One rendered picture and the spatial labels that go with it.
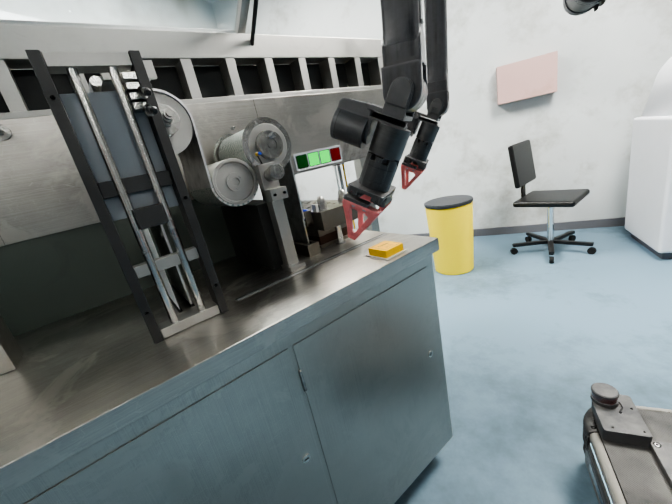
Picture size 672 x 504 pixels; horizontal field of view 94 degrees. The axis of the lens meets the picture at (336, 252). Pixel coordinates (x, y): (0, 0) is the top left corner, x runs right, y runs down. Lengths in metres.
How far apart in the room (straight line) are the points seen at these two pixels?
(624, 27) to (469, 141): 1.35
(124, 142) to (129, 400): 0.46
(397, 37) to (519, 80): 3.07
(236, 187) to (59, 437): 0.60
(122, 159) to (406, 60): 0.54
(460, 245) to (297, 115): 1.83
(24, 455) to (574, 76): 3.84
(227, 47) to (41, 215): 0.78
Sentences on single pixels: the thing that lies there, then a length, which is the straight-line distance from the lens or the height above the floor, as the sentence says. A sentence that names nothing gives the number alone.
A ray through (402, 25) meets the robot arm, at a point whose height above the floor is 1.34.
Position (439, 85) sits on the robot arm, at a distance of 1.02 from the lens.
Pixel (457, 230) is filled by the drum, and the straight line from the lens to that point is 2.73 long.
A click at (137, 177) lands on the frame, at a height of 1.23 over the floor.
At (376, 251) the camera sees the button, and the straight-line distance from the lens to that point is 0.87.
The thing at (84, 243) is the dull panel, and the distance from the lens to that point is 1.18.
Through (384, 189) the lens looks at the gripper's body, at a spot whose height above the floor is 1.12.
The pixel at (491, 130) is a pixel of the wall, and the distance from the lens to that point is 3.66.
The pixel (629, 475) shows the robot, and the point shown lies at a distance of 1.28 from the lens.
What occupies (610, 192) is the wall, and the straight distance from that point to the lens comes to 3.91.
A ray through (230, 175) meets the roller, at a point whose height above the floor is 1.19.
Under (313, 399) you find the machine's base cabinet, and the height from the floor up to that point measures 0.66.
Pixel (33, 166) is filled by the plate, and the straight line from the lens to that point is 1.18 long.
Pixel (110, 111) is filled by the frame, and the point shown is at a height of 1.35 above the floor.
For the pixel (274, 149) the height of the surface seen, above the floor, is 1.24.
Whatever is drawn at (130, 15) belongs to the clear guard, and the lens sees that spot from 1.30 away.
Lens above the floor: 1.20
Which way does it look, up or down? 17 degrees down
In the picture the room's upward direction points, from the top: 12 degrees counter-clockwise
